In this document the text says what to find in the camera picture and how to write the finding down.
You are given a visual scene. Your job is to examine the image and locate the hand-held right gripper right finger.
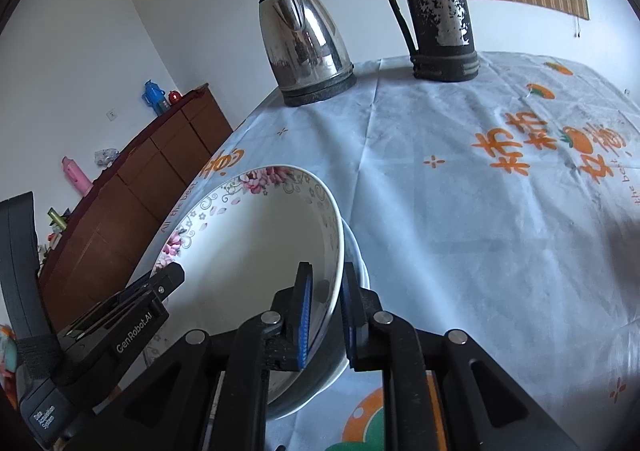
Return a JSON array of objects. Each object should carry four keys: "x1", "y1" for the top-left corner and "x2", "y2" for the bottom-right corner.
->
[{"x1": 340, "y1": 262, "x2": 568, "y2": 451}]

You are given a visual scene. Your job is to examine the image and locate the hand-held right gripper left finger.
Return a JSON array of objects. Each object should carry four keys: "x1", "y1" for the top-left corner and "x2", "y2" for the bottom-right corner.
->
[{"x1": 75, "y1": 261, "x2": 316, "y2": 451}]

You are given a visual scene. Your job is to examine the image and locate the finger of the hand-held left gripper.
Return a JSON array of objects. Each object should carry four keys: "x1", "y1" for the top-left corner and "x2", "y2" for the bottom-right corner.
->
[
  {"x1": 107, "y1": 262, "x2": 186, "y2": 363},
  {"x1": 59, "y1": 278, "x2": 153, "y2": 337}
]

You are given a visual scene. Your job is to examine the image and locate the plain pale blue plate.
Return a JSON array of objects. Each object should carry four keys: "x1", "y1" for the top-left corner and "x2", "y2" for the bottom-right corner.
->
[{"x1": 265, "y1": 223, "x2": 372, "y2": 424}]

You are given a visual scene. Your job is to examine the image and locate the purple floral rim plate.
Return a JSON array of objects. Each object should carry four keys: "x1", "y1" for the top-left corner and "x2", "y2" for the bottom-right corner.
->
[{"x1": 122, "y1": 164, "x2": 346, "y2": 424}]

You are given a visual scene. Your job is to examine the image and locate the brown wooden cabinet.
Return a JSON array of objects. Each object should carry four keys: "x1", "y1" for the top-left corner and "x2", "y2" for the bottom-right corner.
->
[{"x1": 37, "y1": 83, "x2": 234, "y2": 332}]

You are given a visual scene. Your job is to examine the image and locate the pink bottle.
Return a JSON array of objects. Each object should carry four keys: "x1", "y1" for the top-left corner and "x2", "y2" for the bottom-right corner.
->
[{"x1": 61, "y1": 156, "x2": 94, "y2": 195}]

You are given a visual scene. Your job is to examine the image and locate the printed pale blue tablecloth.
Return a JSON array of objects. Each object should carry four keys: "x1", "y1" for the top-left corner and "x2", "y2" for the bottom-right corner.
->
[{"x1": 140, "y1": 51, "x2": 640, "y2": 451}]

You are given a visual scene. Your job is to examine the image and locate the blue bottle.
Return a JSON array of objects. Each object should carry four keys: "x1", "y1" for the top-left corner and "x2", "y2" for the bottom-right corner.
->
[{"x1": 144, "y1": 79, "x2": 166, "y2": 116}]

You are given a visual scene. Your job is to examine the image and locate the stainless steel electric kettle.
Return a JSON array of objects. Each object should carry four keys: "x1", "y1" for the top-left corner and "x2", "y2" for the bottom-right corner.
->
[{"x1": 258, "y1": 0, "x2": 357, "y2": 108}]

